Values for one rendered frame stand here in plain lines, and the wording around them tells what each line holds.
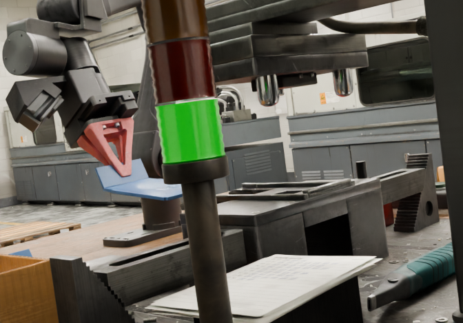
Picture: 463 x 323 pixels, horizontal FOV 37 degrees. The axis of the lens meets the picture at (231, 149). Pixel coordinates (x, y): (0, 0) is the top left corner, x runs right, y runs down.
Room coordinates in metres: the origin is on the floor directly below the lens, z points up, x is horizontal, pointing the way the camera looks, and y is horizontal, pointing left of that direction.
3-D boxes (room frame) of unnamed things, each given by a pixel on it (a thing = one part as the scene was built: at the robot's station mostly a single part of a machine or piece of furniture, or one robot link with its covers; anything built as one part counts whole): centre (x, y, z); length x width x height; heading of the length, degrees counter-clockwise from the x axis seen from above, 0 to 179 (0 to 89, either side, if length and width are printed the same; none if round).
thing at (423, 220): (0.87, -0.22, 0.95); 0.06 x 0.03 x 0.09; 135
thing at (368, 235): (0.69, -0.05, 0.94); 0.20 x 0.10 x 0.07; 135
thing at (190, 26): (0.41, 0.02, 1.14); 0.04 x 0.04 x 0.03
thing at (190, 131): (0.41, 0.02, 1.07); 0.04 x 0.04 x 0.03
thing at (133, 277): (0.55, 0.06, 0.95); 0.15 x 0.03 x 0.10; 135
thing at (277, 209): (0.69, -0.05, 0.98); 0.20 x 0.10 x 0.01; 135
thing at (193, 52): (0.41, 0.02, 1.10); 0.04 x 0.04 x 0.03
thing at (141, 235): (1.09, 0.12, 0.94); 0.20 x 0.07 x 0.08; 135
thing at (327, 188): (0.67, -0.09, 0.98); 0.07 x 0.01 x 0.03; 135
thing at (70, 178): (9.92, 1.56, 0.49); 5.51 x 1.02 x 0.97; 42
